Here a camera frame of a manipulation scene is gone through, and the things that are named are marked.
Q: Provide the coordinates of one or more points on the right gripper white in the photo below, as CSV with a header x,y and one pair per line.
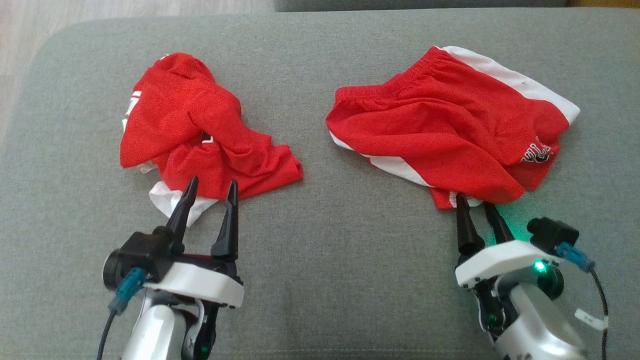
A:
x,y
500,260

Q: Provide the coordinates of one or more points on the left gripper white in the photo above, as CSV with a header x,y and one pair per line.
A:
x,y
200,285

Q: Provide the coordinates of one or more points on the red shorts white stripes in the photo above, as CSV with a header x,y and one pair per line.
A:
x,y
440,130

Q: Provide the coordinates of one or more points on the red basketball jersey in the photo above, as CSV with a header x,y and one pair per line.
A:
x,y
190,110

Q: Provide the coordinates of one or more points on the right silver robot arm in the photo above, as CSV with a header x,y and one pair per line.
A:
x,y
540,330

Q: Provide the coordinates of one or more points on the large yellow sofa backrest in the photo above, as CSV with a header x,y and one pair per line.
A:
x,y
605,2

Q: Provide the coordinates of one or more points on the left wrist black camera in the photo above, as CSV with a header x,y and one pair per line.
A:
x,y
145,252

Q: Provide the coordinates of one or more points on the wrist black camera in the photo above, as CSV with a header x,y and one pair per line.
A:
x,y
552,232
145,252

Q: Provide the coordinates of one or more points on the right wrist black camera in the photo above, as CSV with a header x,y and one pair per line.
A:
x,y
552,232

